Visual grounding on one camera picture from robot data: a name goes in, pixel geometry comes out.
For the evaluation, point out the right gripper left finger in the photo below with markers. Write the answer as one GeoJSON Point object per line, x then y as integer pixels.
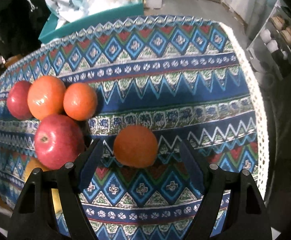
{"type": "Point", "coordinates": [33, 215]}

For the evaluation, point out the dark red apple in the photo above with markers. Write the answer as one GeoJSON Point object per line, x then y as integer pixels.
{"type": "Point", "coordinates": [58, 140]}

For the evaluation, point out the large orange front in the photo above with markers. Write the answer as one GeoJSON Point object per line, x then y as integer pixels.
{"type": "Point", "coordinates": [46, 96]}

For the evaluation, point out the small tangerine front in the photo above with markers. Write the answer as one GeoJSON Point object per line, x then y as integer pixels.
{"type": "Point", "coordinates": [135, 146]}

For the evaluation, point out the small tangerine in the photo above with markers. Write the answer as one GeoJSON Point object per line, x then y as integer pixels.
{"type": "Point", "coordinates": [80, 101]}
{"type": "Point", "coordinates": [135, 146]}

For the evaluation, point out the patterned blue tablecloth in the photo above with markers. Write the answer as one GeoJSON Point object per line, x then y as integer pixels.
{"type": "Point", "coordinates": [182, 77]}

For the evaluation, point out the shoe rack with shoes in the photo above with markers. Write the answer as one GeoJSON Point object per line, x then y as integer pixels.
{"type": "Point", "coordinates": [270, 50]}

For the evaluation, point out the teal plastic crate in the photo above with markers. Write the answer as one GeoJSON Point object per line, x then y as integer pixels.
{"type": "Point", "coordinates": [49, 31]}

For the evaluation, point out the black hanging coat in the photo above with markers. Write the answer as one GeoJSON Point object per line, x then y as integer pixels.
{"type": "Point", "coordinates": [21, 23]}

